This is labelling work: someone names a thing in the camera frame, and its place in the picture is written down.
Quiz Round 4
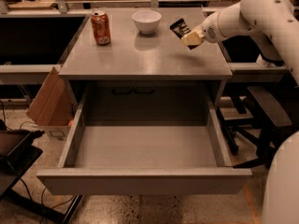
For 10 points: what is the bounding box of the black rxbar chocolate wrapper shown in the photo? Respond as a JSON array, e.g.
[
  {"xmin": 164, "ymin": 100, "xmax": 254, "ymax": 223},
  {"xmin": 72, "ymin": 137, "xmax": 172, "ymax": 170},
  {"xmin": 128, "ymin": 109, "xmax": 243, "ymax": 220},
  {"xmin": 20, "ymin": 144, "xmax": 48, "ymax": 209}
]
[{"xmin": 170, "ymin": 19, "xmax": 196, "ymax": 49}]

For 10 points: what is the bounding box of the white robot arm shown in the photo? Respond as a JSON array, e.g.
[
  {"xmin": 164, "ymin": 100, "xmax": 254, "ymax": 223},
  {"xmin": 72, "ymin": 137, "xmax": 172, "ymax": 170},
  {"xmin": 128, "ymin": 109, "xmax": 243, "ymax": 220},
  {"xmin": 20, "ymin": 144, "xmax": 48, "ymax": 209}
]
[{"xmin": 182, "ymin": 0, "xmax": 299, "ymax": 224}]

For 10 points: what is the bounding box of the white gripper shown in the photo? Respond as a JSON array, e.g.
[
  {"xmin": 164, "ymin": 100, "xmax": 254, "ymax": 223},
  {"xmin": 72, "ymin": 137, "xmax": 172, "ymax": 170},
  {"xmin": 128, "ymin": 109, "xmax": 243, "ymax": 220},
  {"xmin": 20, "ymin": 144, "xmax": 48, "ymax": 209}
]
[{"xmin": 181, "ymin": 11, "xmax": 232, "ymax": 46}]

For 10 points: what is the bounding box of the black tray stand left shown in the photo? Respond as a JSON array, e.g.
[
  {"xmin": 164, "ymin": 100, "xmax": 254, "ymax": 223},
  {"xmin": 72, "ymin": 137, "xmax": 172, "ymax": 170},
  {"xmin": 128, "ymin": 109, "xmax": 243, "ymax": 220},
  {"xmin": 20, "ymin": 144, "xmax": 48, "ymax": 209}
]
[{"xmin": 0, "ymin": 119, "xmax": 81, "ymax": 224}]

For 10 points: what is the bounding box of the open grey top drawer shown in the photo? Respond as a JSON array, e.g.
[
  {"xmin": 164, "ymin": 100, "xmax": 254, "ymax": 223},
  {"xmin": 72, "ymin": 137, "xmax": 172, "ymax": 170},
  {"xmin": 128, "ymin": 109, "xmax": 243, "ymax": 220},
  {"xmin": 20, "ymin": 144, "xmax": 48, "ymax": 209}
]
[{"xmin": 37, "ymin": 82, "xmax": 251, "ymax": 195}]

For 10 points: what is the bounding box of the grey cabinet counter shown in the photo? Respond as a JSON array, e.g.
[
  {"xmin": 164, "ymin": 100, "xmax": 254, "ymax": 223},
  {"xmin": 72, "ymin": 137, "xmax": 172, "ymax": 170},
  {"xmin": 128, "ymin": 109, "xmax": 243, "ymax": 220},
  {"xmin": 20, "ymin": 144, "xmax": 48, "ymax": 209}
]
[{"xmin": 58, "ymin": 7, "xmax": 234, "ymax": 110}]

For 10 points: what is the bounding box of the orange soda can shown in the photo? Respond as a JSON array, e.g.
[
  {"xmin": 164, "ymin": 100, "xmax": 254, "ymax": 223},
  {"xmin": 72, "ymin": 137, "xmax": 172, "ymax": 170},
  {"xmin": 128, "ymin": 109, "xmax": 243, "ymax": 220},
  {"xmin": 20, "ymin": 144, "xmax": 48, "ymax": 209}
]
[{"xmin": 91, "ymin": 10, "xmax": 111, "ymax": 46}]

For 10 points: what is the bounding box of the white bowl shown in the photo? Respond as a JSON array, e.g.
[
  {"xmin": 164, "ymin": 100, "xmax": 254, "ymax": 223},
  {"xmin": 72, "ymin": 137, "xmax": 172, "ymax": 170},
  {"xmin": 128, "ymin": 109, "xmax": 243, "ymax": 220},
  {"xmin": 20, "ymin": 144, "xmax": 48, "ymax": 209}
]
[{"xmin": 132, "ymin": 10, "xmax": 162, "ymax": 34}]

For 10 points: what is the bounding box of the cardboard box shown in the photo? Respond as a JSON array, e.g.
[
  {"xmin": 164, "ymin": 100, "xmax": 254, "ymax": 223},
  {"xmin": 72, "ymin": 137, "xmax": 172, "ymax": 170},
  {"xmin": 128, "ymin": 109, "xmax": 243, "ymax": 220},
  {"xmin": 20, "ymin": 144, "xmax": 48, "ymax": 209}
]
[{"xmin": 26, "ymin": 68, "xmax": 74, "ymax": 141}]

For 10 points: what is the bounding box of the black office chair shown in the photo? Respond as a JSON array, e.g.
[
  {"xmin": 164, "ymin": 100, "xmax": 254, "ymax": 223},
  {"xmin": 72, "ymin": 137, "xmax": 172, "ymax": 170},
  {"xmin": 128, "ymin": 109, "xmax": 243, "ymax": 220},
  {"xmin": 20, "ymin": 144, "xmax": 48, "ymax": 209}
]
[{"xmin": 217, "ymin": 36, "xmax": 298, "ymax": 168}]

